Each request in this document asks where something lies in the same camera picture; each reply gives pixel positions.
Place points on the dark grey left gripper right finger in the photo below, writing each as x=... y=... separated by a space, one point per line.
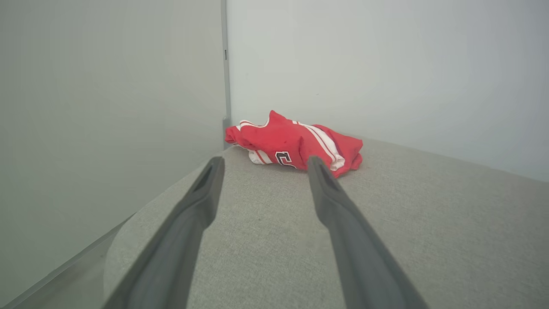
x=356 y=249

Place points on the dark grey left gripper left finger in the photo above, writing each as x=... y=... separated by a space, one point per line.
x=180 y=240

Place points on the red and white garment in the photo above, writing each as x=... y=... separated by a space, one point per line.
x=283 y=137

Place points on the grey fabric sofa cushion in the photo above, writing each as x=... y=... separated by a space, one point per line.
x=266 y=240

